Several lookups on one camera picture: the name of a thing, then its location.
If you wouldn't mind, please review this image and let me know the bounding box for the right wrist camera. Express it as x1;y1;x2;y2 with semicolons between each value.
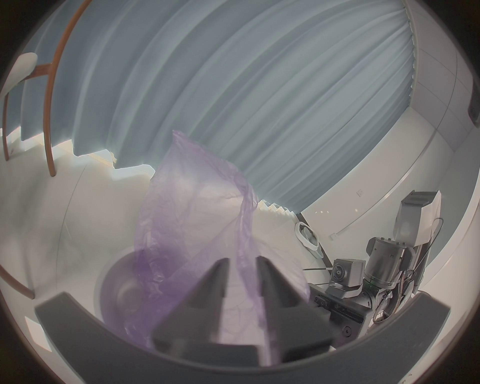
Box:
325;258;366;299

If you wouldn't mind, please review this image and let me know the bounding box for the white and blue litter box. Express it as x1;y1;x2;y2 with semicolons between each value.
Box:
294;221;324;259

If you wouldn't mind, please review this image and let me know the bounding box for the white trash bin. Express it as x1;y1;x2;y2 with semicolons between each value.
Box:
94;249;226;344

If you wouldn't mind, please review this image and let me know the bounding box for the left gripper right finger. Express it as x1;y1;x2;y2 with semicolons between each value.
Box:
256;256;334;362

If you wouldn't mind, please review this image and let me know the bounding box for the purple plastic bag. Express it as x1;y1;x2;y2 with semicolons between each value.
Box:
127;130;311;366

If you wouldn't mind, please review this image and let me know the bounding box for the white wooden chair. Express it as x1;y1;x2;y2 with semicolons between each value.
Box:
0;0;94;301

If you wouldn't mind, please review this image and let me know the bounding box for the blue-green curtain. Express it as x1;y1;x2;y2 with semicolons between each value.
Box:
20;0;417;216

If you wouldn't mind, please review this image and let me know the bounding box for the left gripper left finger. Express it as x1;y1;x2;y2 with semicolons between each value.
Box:
151;257;230;355

